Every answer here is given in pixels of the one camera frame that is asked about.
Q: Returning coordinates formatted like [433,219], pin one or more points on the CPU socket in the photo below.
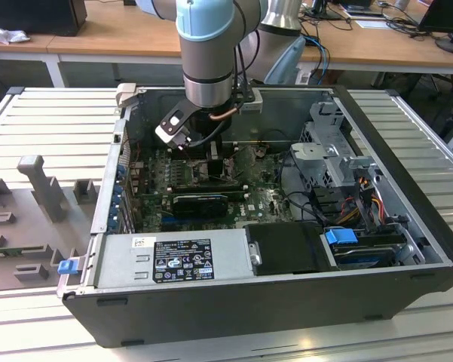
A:
[198,174]

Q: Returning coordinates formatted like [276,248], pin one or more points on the black RAM stick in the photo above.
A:
[207,185]

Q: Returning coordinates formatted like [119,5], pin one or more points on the black open PC case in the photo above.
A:
[230,313]

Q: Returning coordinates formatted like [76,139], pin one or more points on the pale blue teach pendant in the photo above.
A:
[282,64]

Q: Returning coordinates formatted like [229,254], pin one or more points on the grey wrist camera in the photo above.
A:
[250,105]

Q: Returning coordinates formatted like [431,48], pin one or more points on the green RAM stick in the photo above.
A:
[3,252]

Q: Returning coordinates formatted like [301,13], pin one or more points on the black box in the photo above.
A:
[34,15]

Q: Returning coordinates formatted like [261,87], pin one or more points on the grey parts rack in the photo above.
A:
[30,226]

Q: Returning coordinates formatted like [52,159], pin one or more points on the black plastic shroud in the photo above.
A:
[286,245]

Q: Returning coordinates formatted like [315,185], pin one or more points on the blue case latch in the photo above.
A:
[68,267]

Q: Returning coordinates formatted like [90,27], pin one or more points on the grey power supply unit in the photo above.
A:
[117,260]

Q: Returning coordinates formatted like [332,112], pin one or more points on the green motherboard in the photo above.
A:
[264,203]

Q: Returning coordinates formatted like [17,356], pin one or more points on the black graphics card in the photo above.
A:
[199,205]

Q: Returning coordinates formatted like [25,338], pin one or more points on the black monitor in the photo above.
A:
[444,15]

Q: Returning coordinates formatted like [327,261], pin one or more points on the blue disk carrier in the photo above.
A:
[339,239]

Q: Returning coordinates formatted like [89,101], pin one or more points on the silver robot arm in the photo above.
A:
[207,56]

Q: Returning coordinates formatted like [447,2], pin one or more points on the hard disk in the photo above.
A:
[365,260]

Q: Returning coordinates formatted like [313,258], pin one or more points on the crumpled white paper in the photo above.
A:
[7,34]

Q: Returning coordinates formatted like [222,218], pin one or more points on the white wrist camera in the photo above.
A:
[169,130]

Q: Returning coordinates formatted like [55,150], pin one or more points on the silver metal drive cage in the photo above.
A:
[313,154]

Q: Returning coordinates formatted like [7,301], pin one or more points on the thin metal locking lever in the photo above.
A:
[188,155]

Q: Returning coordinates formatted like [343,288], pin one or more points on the wooden desk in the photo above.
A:
[117,34]

